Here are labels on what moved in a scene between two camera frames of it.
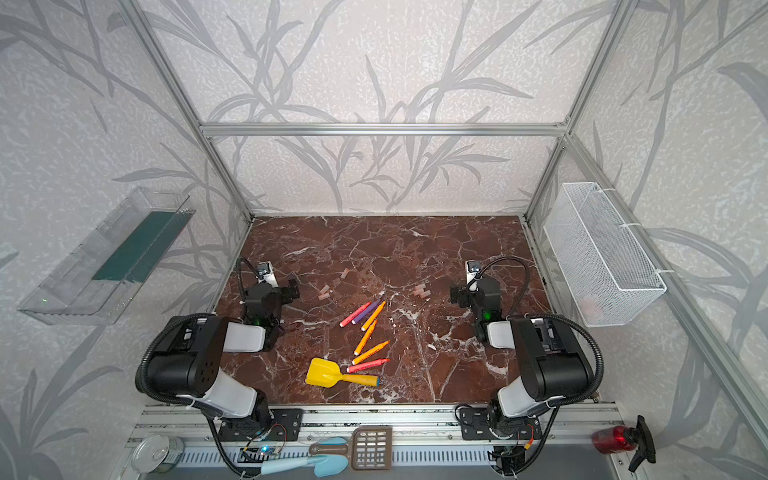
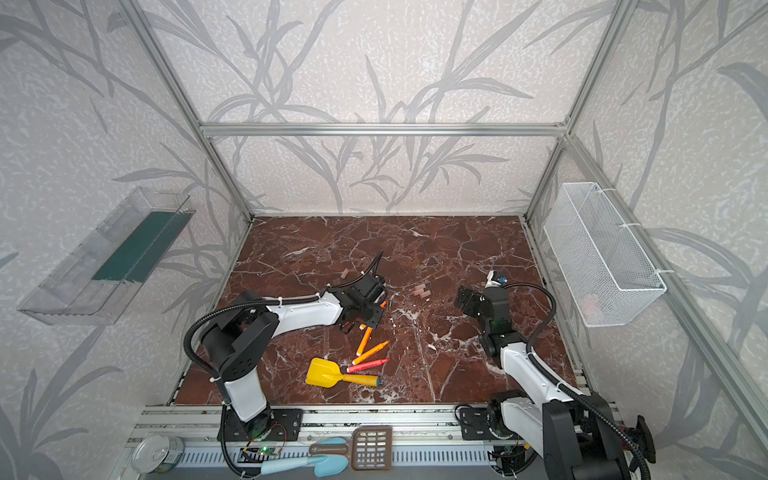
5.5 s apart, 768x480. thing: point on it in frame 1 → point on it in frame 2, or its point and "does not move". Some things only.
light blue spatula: [323, 465] does not move
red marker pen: [366, 365] does not move
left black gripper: [279, 293] → [363, 309]
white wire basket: [609, 275] does not move
